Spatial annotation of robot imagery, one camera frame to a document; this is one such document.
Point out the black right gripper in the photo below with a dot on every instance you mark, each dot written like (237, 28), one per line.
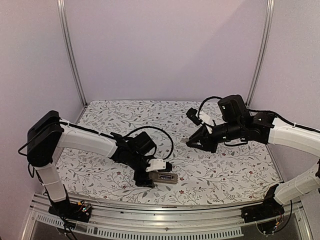
(202, 135)

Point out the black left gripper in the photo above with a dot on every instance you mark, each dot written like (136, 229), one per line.
(139, 178)

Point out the white remote control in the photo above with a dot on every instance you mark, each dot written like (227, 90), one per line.
(155, 177)

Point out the grey battery compartment cover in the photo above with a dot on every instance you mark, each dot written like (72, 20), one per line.
(184, 140)

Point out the black battery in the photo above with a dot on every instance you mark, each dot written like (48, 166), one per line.
(166, 177)

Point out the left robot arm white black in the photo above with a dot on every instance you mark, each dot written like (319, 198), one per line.
(50, 133)

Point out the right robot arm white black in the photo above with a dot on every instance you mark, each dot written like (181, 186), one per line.
(262, 126)

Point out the floral patterned table mat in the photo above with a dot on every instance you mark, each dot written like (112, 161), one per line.
(233, 174)

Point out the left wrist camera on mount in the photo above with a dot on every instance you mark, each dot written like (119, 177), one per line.
(158, 165)

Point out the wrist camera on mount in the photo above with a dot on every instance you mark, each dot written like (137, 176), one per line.
(158, 165)
(200, 118)

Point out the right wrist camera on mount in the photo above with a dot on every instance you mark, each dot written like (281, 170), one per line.
(200, 118)

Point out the front aluminium rail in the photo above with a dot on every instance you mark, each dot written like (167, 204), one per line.
(41, 203)

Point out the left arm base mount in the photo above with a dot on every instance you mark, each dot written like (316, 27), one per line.
(80, 211)

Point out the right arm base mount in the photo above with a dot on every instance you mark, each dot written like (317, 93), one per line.
(267, 209)

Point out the white slotted cable duct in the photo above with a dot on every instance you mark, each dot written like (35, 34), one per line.
(164, 223)

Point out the right aluminium frame post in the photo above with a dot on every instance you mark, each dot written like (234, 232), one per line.
(270, 5)

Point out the aluminium frame post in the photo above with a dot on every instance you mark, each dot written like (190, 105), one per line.
(62, 12)
(270, 5)

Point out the left aluminium frame post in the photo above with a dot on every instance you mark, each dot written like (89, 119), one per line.
(62, 12)

